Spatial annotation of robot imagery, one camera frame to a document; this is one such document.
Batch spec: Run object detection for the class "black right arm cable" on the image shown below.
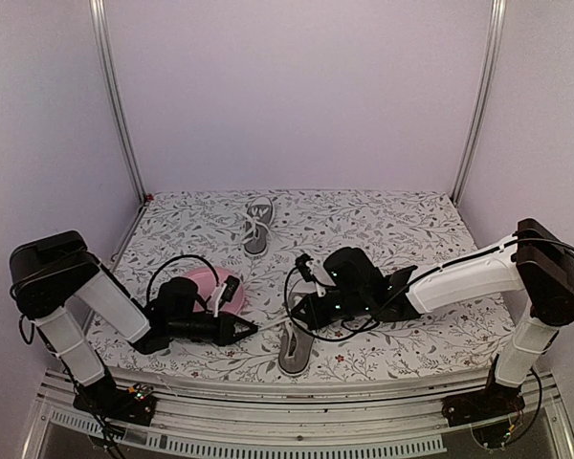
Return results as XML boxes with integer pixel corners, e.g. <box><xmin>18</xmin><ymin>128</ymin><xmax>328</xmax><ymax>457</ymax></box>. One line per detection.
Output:
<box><xmin>283</xmin><ymin>268</ymin><xmax>403</xmax><ymax>343</ymax></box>

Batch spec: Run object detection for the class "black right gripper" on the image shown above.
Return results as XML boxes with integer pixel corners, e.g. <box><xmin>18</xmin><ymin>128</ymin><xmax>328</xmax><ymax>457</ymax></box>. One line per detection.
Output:
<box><xmin>293</xmin><ymin>289</ymin><xmax>370</xmax><ymax>329</ymax></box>

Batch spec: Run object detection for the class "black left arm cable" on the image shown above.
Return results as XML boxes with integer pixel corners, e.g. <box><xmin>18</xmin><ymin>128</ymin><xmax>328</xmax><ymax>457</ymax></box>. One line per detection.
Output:
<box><xmin>145</xmin><ymin>254</ymin><xmax>221</xmax><ymax>307</ymax></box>

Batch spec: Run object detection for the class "left aluminium frame post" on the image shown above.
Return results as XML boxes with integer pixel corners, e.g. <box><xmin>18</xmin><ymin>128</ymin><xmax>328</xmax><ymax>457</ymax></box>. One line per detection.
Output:
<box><xmin>89</xmin><ymin>0</ymin><xmax>147</xmax><ymax>205</ymax></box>

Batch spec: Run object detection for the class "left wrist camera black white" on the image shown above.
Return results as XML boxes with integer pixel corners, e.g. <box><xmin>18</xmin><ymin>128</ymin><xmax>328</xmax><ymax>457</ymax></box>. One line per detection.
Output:
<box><xmin>208</xmin><ymin>275</ymin><xmax>244</xmax><ymax>317</ymax></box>

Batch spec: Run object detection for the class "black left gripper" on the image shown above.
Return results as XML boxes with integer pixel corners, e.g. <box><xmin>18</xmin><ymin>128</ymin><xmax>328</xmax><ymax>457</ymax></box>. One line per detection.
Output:
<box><xmin>168</xmin><ymin>311</ymin><xmax>257</xmax><ymax>347</ymax></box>

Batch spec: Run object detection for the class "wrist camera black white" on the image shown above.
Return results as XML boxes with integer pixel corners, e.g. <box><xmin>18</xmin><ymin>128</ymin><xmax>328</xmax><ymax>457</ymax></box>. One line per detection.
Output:
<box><xmin>295</xmin><ymin>253</ymin><xmax>335</xmax><ymax>296</ymax></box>
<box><xmin>208</xmin><ymin>275</ymin><xmax>244</xmax><ymax>317</ymax></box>

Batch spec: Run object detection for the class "floral patterned table mat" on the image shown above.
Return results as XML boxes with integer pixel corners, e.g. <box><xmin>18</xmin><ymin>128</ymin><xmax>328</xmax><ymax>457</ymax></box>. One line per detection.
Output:
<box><xmin>87</xmin><ymin>190</ymin><xmax>514</xmax><ymax>384</ymax></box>

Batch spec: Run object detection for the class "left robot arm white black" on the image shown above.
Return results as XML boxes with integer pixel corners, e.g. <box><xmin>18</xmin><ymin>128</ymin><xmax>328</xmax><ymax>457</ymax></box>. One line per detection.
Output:
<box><xmin>9</xmin><ymin>230</ymin><xmax>258</xmax><ymax>426</ymax></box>

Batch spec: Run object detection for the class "pink plastic plate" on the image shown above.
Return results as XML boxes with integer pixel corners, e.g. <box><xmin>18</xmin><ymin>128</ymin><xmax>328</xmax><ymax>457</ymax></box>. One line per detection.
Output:
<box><xmin>184</xmin><ymin>267</ymin><xmax>245</xmax><ymax>316</ymax></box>

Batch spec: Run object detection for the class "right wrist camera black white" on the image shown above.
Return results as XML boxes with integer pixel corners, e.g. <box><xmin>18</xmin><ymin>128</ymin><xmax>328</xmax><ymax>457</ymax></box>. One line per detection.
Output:
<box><xmin>295</xmin><ymin>253</ymin><xmax>335</xmax><ymax>296</ymax></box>

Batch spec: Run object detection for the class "grey sneaker with red sole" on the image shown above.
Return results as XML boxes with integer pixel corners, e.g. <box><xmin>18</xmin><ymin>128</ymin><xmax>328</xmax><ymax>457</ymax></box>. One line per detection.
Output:
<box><xmin>241</xmin><ymin>196</ymin><xmax>275</xmax><ymax>257</ymax></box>

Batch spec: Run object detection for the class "aluminium front rail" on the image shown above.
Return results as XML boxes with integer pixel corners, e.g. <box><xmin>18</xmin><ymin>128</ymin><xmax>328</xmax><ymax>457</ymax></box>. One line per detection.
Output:
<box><xmin>19</xmin><ymin>371</ymin><xmax>574</xmax><ymax>459</ymax></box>

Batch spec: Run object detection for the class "aluminium frame post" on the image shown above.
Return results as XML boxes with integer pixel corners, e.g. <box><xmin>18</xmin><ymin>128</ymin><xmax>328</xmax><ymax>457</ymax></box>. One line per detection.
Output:
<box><xmin>451</xmin><ymin>0</ymin><xmax>507</xmax><ymax>208</ymax></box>
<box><xmin>89</xmin><ymin>0</ymin><xmax>147</xmax><ymax>205</ymax></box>

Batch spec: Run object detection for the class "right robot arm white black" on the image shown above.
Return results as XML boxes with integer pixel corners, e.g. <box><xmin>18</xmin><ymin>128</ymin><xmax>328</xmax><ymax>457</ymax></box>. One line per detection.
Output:
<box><xmin>284</xmin><ymin>218</ymin><xmax>574</xmax><ymax>426</ymax></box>

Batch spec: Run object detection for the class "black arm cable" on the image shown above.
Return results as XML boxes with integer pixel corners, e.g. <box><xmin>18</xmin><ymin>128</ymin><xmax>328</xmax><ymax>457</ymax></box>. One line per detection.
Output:
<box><xmin>283</xmin><ymin>268</ymin><xmax>403</xmax><ymax>343</ymax></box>
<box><xmin>145</xmin><ymin>254</ymin><xmax>221</xmax><ymax>307</ymax></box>

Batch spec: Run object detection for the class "right aluminium frame post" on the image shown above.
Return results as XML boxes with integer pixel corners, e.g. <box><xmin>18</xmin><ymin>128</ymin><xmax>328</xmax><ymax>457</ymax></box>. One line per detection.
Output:
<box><xmin>451</xmin><ymin>0</ymin><xmax>507</xmax><ymax>208</ymax></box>

